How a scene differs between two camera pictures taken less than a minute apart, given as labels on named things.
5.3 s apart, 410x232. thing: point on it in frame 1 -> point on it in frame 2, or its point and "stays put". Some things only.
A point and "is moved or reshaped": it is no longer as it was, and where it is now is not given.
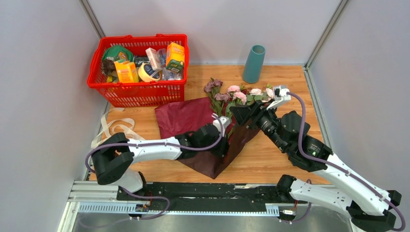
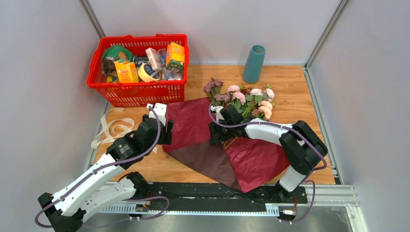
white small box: [153, 59] stays put
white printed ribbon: [126, 125] stays put
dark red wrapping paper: [179, 118] is moved or reshaped
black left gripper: [224, 147] -> [167, 137]
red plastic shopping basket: [137, 94] stays put
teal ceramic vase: [254, 64] stays put
